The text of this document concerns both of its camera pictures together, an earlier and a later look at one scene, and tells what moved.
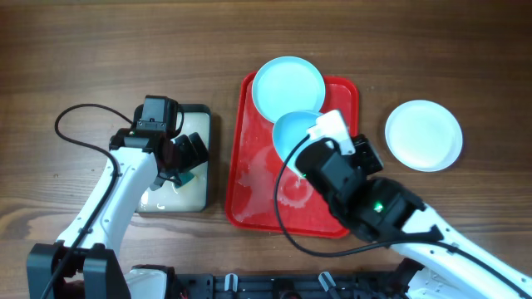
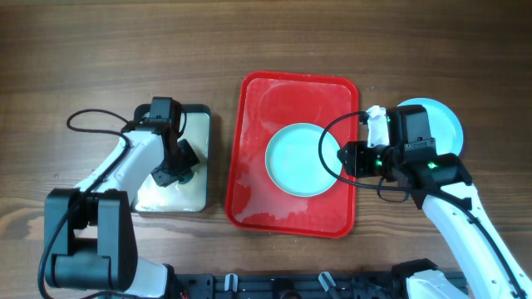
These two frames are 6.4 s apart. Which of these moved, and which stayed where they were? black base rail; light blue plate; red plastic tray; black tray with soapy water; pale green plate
Moved: pale green plate; light blue plate
Stayed: black base rail; red plastic tray; black tray with soapy water
